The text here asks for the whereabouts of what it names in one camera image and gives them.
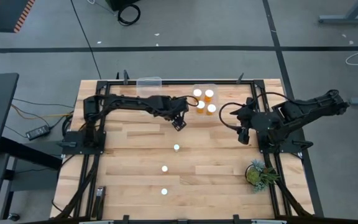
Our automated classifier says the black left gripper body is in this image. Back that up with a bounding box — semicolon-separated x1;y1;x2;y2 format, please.
162;96;190;121

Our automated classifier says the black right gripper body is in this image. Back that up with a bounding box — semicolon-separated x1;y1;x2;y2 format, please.
237;107;261;131

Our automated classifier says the clear plastic bin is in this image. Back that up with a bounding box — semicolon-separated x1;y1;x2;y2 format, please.
135;76;163;114
192;83;220;118

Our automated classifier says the potted succulent plant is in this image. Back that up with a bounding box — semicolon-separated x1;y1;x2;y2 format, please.
244;159;281;194

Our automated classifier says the black rectangular device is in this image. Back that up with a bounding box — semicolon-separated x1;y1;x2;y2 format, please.
91;185;107;220

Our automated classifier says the black box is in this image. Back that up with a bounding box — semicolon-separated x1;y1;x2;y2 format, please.
106;0;141;12

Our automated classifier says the black power adapter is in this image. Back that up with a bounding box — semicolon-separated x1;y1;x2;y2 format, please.
25;124;51;141

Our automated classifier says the grey table leg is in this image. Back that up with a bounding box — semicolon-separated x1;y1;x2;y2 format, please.
318;0;358;25

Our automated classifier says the dark desk support beam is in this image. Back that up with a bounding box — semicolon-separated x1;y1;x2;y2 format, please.
0;136;63;170

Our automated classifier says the striped hazard floor mat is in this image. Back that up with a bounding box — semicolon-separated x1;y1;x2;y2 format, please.
0;0;37;34

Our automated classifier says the black table frame rail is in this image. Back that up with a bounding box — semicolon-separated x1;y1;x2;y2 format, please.
94;79;291;224

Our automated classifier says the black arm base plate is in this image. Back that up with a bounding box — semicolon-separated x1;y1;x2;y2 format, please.
61;130;107;156
256;129;313;155

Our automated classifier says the black cable bundle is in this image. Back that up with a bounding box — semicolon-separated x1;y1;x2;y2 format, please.
264;154;313;218
54;154;101;220

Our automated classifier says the black cable coil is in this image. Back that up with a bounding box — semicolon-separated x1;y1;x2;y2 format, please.
116;2;142;27

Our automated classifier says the yellow cable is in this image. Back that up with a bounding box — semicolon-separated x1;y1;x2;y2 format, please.
10;104;74;121

